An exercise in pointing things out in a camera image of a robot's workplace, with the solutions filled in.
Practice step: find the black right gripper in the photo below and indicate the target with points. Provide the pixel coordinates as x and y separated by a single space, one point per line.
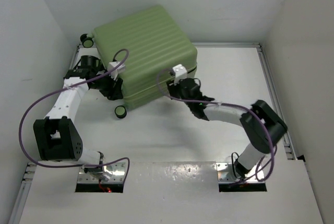
173 87

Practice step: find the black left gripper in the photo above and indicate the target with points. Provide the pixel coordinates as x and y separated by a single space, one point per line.
112 92

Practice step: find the green suitcase blue lining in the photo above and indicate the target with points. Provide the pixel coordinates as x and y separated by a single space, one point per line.
149 41

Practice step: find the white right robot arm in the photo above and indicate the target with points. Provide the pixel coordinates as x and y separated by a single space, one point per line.
262 125

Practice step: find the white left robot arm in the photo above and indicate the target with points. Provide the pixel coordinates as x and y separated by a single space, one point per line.
56 135

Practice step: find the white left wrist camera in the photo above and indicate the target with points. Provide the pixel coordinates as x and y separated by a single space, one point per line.
115 68

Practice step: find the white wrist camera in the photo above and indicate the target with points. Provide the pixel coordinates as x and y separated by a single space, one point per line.
179 72
115 68

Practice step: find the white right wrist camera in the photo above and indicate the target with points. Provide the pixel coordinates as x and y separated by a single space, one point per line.
179 72

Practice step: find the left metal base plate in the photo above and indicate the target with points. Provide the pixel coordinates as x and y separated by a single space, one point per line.
111 174

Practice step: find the metal base plate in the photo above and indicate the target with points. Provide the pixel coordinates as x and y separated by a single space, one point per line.
226 176
111 174

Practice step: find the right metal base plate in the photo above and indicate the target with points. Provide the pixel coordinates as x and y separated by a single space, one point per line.
226 176

